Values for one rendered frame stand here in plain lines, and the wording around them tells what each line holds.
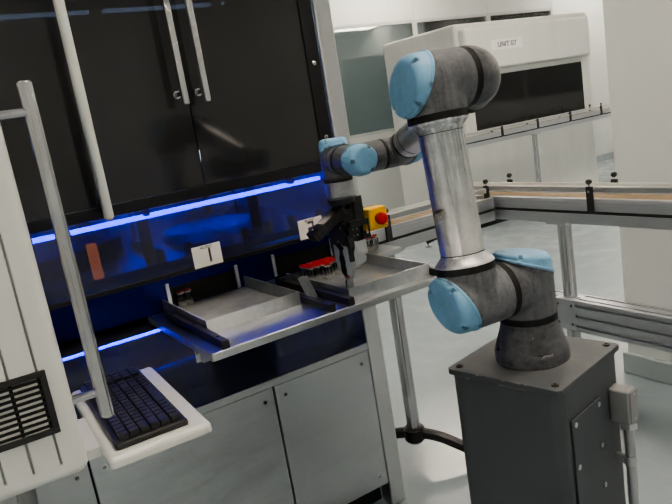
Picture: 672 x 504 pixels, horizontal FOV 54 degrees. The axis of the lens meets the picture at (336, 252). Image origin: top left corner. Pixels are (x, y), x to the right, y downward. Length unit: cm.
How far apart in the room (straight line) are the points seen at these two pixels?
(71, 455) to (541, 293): 92
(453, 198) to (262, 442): 111
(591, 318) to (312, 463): 111
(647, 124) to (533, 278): 169
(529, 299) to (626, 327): 115
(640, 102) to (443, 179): 179
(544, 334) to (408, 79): 57
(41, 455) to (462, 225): 85
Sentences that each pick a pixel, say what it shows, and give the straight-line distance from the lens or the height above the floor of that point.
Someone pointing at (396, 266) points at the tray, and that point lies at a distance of 192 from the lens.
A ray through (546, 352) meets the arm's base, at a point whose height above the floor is 82.
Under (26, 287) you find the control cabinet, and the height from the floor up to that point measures 115.
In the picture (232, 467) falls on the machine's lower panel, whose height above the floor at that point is 39.
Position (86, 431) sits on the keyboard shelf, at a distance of 150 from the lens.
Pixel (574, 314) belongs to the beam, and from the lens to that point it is 259.
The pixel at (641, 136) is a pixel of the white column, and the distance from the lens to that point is 298.
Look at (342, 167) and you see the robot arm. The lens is 160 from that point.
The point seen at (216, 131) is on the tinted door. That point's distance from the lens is 190.
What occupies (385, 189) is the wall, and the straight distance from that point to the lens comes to 789.
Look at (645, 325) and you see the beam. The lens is 242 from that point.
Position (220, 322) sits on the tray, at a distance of 164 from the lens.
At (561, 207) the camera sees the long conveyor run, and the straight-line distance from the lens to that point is 246.
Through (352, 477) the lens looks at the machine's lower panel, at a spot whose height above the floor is 17.
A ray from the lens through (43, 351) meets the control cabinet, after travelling 124.
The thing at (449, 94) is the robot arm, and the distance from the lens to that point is 125.
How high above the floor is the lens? 135
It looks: 12 degrees down
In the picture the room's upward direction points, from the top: 9 degrees counter-clockwise
